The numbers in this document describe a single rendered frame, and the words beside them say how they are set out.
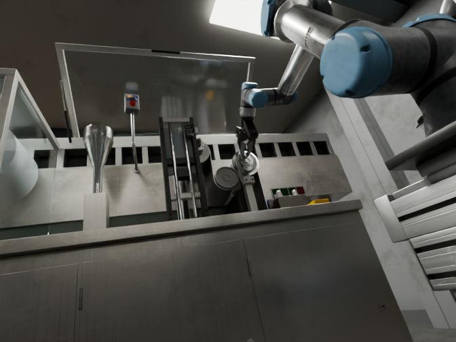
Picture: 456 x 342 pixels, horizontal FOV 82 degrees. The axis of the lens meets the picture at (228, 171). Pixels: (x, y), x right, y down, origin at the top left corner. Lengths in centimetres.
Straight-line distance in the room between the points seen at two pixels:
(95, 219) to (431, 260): 113
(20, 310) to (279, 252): 75
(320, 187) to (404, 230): 136
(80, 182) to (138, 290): 92
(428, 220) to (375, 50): 30
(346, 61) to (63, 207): 144
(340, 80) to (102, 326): 81
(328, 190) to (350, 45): 151
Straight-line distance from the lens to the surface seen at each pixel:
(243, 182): 124
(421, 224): 58
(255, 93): 114
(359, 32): 52
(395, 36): 55
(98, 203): 129
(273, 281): 94
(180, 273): 87
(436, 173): 57
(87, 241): 87
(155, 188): 158
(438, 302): 341
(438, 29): 63
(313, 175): 194
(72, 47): 170
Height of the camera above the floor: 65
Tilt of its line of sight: 25 degrees up
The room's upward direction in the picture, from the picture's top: 12 degrees counter-clockwise
